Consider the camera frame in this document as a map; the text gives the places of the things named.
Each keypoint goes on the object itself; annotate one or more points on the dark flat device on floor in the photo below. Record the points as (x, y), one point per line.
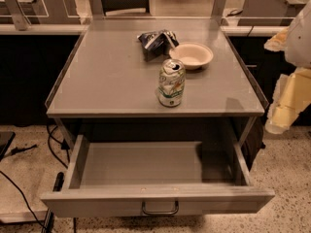
(6, 138)

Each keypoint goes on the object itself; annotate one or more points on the blue crumpled chip bag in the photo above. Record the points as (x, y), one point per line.
(157, 43)

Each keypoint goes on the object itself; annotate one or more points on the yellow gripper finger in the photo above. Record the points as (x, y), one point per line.
(278, 41)
(292, 95)

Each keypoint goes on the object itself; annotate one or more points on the green white 7up can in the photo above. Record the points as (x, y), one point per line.
(171, 83)

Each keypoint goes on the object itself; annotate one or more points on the grey cabinet table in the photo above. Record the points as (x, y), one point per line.
(108, 77)

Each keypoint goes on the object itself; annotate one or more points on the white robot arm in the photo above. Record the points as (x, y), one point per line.
(298, 44)

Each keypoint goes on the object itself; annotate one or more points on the metal drawer handle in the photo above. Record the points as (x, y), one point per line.
(169, 208)

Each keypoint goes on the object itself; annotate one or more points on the open grey top drawer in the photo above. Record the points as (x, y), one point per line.
(113, 179)

